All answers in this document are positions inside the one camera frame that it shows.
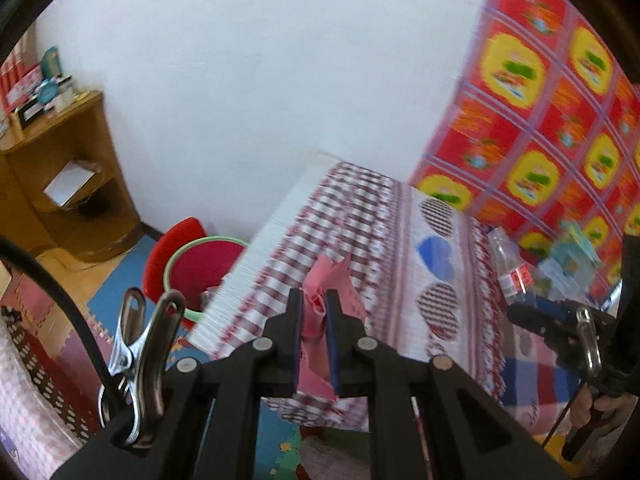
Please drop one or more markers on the clear bottle with red label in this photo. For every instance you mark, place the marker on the clear bottle with red label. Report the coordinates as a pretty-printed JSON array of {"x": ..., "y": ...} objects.
[{"x": 517, "y": 277}]

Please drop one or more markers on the teal alarm clock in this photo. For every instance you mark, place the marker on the teal alarm clock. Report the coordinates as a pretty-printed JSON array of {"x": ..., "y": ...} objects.
[{"x": 50, "y": 92}]

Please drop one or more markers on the black desk box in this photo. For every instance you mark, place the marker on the black desk box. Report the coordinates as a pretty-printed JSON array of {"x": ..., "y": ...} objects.
[{"x": 30, "y": 112}]

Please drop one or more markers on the wooden corner shelf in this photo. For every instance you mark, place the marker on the wooden corner shelf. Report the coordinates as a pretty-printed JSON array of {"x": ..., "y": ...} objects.
[{"x": 50, "y": 130}]

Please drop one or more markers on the red bin with green rim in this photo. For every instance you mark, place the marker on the red bin with green rim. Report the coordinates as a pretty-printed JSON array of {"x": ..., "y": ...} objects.
[{"x": 200, "y": 260}]

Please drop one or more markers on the pink dotted bed sheet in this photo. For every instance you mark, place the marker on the pink dotted bed sheet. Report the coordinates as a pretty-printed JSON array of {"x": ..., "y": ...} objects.
[{"x": 25, "y": 430}]

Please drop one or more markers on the teal wipes packet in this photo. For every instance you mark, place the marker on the teal wipes packet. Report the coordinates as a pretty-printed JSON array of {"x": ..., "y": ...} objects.
[{"x": 575, "y": 247}]

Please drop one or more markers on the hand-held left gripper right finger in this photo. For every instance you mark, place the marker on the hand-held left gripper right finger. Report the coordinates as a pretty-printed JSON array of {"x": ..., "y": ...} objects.
[{"x": 332, "y": 345}]

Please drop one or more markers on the white paper in clear wrap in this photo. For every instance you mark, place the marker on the white paper in clear wrap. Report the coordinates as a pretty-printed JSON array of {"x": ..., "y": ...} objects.
[{"x": 70, "y": 180}]

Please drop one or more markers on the metal spring clip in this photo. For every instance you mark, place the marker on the metal spring clip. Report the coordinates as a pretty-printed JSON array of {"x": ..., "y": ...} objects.
[
  {"x": 589, "y": 340},
  {"x": 145, "y": 355}
]

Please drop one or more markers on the pink paper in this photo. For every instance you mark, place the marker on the pink paper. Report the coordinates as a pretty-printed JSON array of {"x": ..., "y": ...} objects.
[{"x": 316, "y": 360}]

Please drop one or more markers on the red floral printed cloth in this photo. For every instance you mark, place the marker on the red floral printed cloth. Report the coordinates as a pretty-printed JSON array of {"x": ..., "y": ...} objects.
[{"x": 525, "y": 125}]

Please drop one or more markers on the person's right hand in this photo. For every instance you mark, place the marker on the person's right hand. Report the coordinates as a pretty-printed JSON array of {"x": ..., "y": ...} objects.
[{"x": 610, "y": 404}]

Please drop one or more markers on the pink boxes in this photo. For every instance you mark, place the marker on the pink boxes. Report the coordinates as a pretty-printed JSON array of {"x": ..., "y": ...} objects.
[{"x": 20, "y": 82}]

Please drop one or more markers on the dark polka dot cloth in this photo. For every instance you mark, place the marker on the dark polka dot cloth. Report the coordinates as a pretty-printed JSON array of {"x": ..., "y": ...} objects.
[{"x": 45, "y": 370}]

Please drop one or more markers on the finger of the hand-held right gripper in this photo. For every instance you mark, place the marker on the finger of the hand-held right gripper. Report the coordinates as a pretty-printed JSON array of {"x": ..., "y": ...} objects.
[{"x": 535, "y": 317}]

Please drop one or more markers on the teal card box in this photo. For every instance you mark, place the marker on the teal card box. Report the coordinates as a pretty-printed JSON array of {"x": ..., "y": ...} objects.
[{"x": 52, "y": 62}]

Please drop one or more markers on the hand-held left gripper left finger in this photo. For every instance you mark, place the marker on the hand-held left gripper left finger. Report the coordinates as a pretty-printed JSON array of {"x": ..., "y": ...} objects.
[{"x": 298, "y": 340}]

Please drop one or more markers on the red round stool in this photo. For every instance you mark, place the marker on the red round stool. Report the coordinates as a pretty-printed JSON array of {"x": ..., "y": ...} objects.
[{"x": 170, "y": 245}]

